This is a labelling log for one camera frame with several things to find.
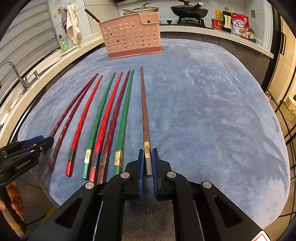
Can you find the bright red chopstick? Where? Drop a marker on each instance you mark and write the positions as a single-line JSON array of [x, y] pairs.
[[101, 134], [74, 145]]

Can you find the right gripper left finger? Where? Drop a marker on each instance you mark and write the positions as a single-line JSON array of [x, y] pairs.
[[136, 170]]

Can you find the blue-grey fleece table cloth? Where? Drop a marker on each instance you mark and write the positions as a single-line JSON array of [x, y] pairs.
[[208, 117]]

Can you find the red white cereal bag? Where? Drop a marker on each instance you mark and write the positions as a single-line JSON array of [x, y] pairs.
[[240, 25]]

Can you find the white hanging towel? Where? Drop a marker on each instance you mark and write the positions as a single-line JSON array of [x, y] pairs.
[[72, 24]]

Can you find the person's left hand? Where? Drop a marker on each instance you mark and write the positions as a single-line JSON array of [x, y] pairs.
[[15, 197]]

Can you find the chrome kitchen faucet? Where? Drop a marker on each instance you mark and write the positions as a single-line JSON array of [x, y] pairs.
[[23, 81]]

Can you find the purple hanging cloth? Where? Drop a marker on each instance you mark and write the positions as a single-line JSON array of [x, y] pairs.
[[64, 20]]

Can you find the green chopstick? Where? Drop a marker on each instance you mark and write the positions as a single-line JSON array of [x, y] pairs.
[[94, 131], [118, 160]]

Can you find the dark soy sauce bottle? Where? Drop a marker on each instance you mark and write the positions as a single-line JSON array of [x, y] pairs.
[[226, 20]]

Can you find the pink perforated utensil holder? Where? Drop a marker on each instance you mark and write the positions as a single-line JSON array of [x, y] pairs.
[[132, 35]]

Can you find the red snack packet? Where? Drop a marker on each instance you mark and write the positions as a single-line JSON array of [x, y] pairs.
[[217, 24]]

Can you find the golden wok with glass lid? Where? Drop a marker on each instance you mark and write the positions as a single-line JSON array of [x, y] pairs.
[[144, 8]]

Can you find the dark red chopstick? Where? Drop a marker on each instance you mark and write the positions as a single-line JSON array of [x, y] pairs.
[[77, 100], [56, 150], [107, 147]]

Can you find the small green jar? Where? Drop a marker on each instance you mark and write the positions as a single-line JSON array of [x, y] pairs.
[[252, 35]]

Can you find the brown chopstick grey end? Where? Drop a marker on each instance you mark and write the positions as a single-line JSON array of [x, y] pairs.
[[145, 126]]

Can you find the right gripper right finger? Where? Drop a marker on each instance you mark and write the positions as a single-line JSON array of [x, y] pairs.
[[162, 189]]

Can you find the yellow snack packet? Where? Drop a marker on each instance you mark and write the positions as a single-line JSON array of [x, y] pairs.
[[218, 15]]

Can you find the black gas stove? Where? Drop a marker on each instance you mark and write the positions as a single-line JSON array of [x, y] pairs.
[[186, 21]]

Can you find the black frying pan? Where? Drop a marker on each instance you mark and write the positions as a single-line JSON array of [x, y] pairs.
[[186, 10]]

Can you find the green dish soap bottle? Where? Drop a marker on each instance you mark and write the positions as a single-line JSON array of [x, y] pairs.
[[63, 44]]

